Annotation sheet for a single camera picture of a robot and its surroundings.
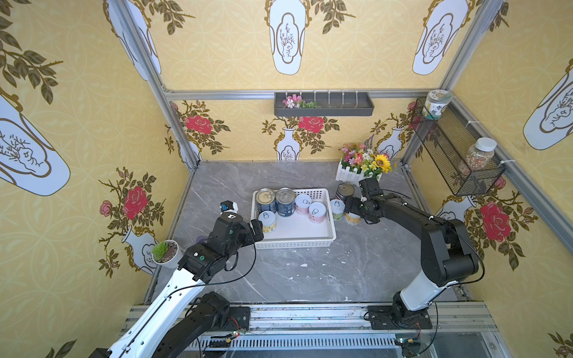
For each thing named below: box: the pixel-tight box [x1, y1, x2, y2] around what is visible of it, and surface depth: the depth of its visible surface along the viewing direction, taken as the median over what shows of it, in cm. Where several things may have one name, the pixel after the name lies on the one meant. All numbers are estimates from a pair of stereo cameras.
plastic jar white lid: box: [466, 137, 498, 171], surface depth 66 cm
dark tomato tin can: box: [335, 181, 356, 203], surface depth 99 cm
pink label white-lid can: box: [308, 201, 327, 224], surface depth 97 cm
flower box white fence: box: [334, 134, 392, 187], surface depth 102 cm
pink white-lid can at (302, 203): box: [294, 193, 312, 215], surface depth 100 cm
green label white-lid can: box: [329, 199, 346, 222], surface depth 99 cm
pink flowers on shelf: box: [282, 93, 322, 109], surface depth 89 cm
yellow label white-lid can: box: [258, 210, 277, 234], surface depth 95 cm
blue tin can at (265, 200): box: [255, 187, 277, 213], surface depth 96 cm
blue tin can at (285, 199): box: [275, 187, 296, 218], surface depth 96 cm
